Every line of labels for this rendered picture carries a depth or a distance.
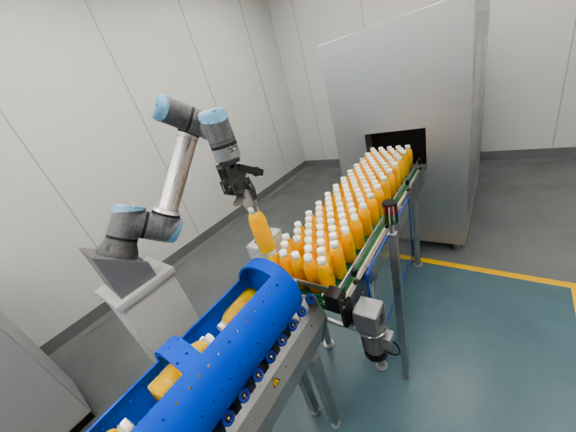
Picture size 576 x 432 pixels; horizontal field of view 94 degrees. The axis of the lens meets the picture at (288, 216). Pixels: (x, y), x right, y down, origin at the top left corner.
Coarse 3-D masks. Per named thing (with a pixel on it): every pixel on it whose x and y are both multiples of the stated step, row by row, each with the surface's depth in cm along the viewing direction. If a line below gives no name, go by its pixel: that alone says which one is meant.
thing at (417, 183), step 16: (416, 176) 213; (416, 192) 212; (416, 208) 223; (416, 224) 230; (416, 240) 238; (368, 256) 143; (416, 256) 247; (352, 288) 127; (352, 304) 126; (336, 320) 184; (352, 320) 127; (384, 368) 178
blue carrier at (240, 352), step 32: (256, 288) 123; (288, 288) 101; (256, 320) 89; (288, 320) 101; (160, 352) 79; (192, 352) 77; (224, 352) 80; (256, 352) 87; (192, 384) 72; (224, 384) 77; (128, 416) 83; (160, 416) 66; (192, 416) 70
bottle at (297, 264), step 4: (300, 256) 130; (292, 260) 129; (296, 260) 128; (300, 260) 128; (292, 264) 128; (296, 264) 127; (300, 264) 127; (292, 268) 129; (296, 268) 128; (300, 268) 128; (296, 272) 129; (300, 272) 129; (296, 276) 131; (300, 276) 130; (304, 276) 130; (300, 288) 134; (304, 288) 133
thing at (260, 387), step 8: (312, 304) 120; (312, 312) 118; (304, 320) 114; (296, 336) 109; (288, 344) 106; (280, 352) 103; (280, 360) 102; (272, 368) 99; (264, 376) 96; (256, 384) 94; (264, 384) 95; (256, 392) 93; (248, 400) 90; (248, 408) 89; (240, 416) 87; (232, 424) 85; (240, 424) 86
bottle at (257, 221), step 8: (256, 216) 102; (264, 216) 104; (256, 224) 102; (264, 224) 103; (256, 232) 104; (264, 232) 104; (256, 240) 106; (264, 240) 105; (272, 240) 107; (264, 248) 107; (272, 248) 108
